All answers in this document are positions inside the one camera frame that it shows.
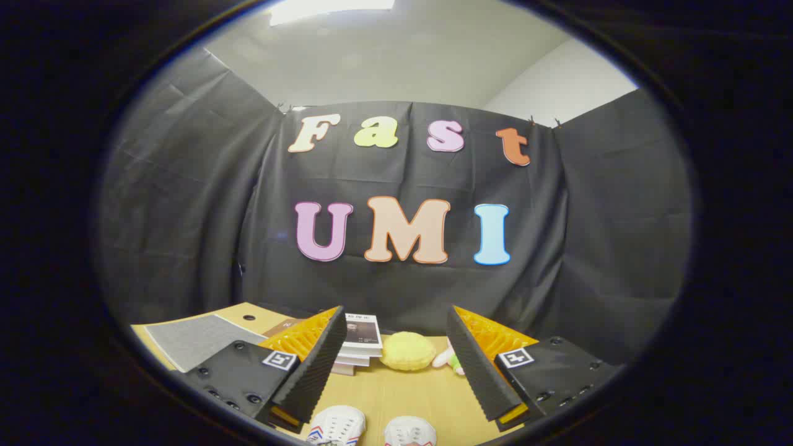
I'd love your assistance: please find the white canvas shoe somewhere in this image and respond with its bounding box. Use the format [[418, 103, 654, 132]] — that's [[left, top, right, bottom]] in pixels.
[[307, 405, 367, 446], [383, 416, 437, 446]]

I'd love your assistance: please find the yellow plush cushion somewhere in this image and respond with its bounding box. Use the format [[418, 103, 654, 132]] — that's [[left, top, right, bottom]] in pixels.
[[380, 331, 437, 372]]

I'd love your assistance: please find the brown cardboard piece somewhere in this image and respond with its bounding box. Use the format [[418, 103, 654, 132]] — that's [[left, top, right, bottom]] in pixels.
[[263, 318, 305, 339]]

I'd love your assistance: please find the ceiling light panel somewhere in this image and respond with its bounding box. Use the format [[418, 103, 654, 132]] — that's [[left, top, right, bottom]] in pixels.
[[269, 0, 396, 27]]

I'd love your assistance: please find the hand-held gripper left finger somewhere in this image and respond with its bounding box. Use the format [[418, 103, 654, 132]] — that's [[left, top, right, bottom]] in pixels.
[[175, 305, 348, 434]]

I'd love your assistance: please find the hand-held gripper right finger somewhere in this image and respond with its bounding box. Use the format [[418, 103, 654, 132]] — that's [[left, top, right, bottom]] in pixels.
[[446, 305, 625, 433]]

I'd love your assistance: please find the grey fabric storage box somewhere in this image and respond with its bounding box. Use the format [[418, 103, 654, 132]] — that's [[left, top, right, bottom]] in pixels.
[[144, 314, 268, 373]]

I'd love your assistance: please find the green and pink plush toy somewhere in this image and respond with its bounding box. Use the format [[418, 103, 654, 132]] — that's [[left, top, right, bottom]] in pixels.
[[432, 338, 465, 377]]

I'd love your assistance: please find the black backdrop cloth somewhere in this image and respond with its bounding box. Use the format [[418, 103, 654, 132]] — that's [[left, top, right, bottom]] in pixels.
[[96, 46, 693, 366]]

